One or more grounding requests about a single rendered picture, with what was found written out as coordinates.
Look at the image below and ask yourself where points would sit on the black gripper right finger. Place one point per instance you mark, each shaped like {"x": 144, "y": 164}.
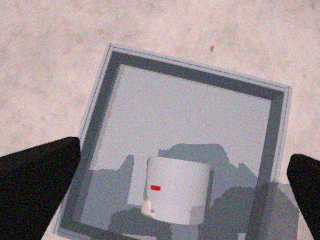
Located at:
{"x": 303, "y": 173}

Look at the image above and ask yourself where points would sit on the grey square tray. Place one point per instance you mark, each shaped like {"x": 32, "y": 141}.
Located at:
{"x": 146, "y": 104}

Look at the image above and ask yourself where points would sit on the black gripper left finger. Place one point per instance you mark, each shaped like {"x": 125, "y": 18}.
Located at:
{"x": 33, "y": 183}

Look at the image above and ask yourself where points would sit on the white round cartridge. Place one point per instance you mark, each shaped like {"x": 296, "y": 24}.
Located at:
{"x": 176, "y": 191}

